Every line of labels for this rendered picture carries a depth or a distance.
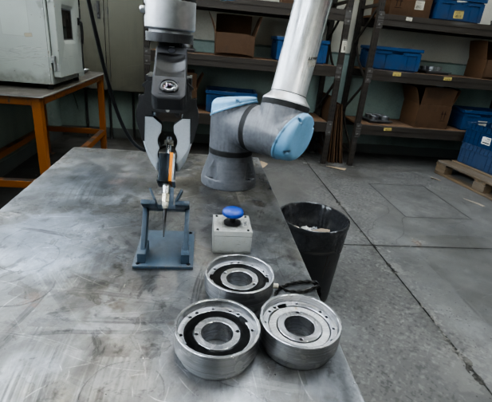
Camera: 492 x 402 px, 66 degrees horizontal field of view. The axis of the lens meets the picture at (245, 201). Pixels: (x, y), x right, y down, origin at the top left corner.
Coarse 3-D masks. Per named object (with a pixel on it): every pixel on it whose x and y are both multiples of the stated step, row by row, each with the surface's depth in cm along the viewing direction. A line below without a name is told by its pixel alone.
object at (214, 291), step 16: (224, 256) 62; (240, 256) 62; (208, 272) 59; (224, 272) 60; (240, 272) 60; (272, 272) 58; (208, 288) 56; (240, 288) 56; (272, 288) 57; (256, 304) 55
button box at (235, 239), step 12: (216, 216) 74; (216, 228) 69; (228, 228) 70; (240, 228) 70; (216, 240) 69; (228, 240) 69; (240, 240) 70; (216, 252) 70; (228, 252) 70; (240, 252) 71
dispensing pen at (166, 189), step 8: (168, 136) 64; (168, 144) 64; (168, 152) 63; (160, 160) 61; (168, 160) 61; (160, 168) 61; (168, 168) 61; (160, 176) 61; (160, 184) 63; (168, 184) 62; (168, 192) 62; (168, 200) 62
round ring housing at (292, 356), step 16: (272, 304) 53; (288, 304) 54; (304, 304) 54; (320, 304) 53; (288, 320) 51; (304, 320) 52; (336, 320) 50; (272, 336) 46; (288, 336) 48; (320, 336) 49; (336, 336) 48; (272, 352) 47; (288, 352) 45; (304, 352) 45; (320, 352) 45; (304, 368) 47
